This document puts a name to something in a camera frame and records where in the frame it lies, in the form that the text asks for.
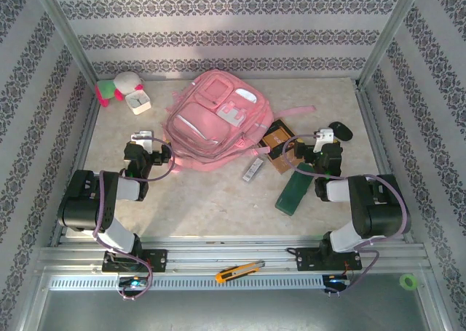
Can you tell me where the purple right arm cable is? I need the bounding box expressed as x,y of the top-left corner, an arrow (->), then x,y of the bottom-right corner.
283,133 -> 411,298

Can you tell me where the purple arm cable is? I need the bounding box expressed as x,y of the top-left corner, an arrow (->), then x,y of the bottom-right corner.
283,133 -> 411,298
93,137 -> 176,302

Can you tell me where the black computer mouse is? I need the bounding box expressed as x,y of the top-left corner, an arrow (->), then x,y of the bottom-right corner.
329,121 -> 354,142

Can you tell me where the white square clock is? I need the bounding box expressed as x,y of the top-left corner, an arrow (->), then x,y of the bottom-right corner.
125,90 -> 152,116

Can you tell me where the aluminium mounting rail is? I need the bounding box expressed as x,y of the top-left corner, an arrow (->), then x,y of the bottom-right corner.
34,235 -> 430,276

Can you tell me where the orange utility knife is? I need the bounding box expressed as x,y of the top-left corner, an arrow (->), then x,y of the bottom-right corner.
214,260 -> 266,284

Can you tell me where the aluminium frame post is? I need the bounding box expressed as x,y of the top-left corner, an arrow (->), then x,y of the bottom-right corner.
355,0 -> 426,90
31,0 -> 99,89

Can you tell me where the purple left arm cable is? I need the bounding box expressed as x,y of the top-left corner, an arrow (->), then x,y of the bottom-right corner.
93,137 -> 176,302

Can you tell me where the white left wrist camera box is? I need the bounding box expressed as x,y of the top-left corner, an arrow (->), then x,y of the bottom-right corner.
130,129 -> 154,153

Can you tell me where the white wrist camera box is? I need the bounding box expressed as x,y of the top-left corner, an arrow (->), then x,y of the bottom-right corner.
130,129 -> 154,153
315,127 -> 335,143

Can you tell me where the brown cardboard box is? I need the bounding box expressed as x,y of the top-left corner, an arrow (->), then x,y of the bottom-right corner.
261,119 -> 310,175

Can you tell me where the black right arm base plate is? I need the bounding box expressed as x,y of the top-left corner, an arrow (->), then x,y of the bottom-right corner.
293,246 -> 364,273

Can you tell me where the green tape roll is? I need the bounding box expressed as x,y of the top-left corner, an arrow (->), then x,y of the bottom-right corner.
399,274 -> 419,291

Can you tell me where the green pencil case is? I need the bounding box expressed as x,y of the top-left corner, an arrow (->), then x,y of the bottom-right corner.
275,162 -> 314,215

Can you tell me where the pink backpack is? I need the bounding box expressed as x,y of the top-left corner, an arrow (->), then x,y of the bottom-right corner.
162,68 -> 317,175

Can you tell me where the small silver white box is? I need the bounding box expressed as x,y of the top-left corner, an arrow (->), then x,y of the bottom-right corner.
242,159 -> 264,182

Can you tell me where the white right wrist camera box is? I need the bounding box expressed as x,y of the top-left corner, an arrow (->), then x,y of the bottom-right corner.
315,127 -> 335,143

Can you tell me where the white pink green plush toy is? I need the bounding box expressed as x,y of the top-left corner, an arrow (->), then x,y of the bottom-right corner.
94,71 -> 145,108

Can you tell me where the slotted grey cable duct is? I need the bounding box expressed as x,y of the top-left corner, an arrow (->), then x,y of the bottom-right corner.
49,274 -> 325,292

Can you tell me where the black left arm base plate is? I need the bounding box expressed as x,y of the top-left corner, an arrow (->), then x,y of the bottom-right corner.
101,249 -> 169,274

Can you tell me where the aluminium side rail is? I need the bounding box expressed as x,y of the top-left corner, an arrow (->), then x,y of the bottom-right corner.
50,85 -> 100,247
355,79 -> 415,244

